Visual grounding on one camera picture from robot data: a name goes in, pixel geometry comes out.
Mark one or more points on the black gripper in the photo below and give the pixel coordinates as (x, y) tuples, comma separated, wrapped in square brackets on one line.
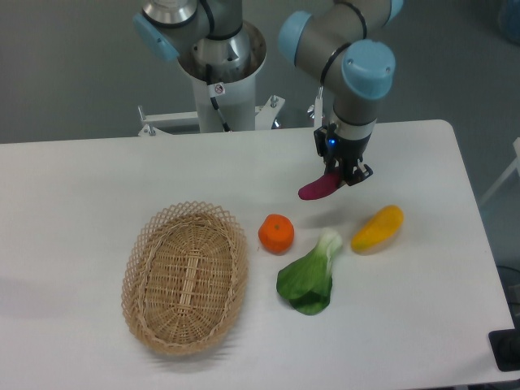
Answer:
[(346, 146)]

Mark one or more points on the purple sweet potato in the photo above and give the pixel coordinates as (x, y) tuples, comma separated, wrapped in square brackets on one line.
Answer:
[(324, 186)]

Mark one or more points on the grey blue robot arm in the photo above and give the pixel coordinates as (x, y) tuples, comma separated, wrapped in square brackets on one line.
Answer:
[(333, 48)]

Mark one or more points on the yellow mango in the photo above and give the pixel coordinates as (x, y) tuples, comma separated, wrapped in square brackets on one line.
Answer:
[(379, 230)]

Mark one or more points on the orange tangerine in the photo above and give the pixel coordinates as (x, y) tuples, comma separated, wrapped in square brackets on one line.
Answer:
[(276, 234)]

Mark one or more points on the green bok choy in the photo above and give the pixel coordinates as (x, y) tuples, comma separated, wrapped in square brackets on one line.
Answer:
[(306, 284)]

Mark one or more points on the white furniture leg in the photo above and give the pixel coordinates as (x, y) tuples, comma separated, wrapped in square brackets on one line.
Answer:
[(511, 170)]

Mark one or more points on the oval wicker basket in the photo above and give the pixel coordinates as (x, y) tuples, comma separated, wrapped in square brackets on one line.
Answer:
[(185, 279)]

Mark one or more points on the black device at table edge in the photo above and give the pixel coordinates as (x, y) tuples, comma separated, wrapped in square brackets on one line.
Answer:
[(505, 348)]

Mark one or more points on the white metal base frame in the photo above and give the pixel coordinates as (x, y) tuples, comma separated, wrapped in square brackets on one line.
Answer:
[(242, 115)]

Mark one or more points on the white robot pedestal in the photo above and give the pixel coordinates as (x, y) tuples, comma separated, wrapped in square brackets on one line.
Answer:
[(226, 67)]

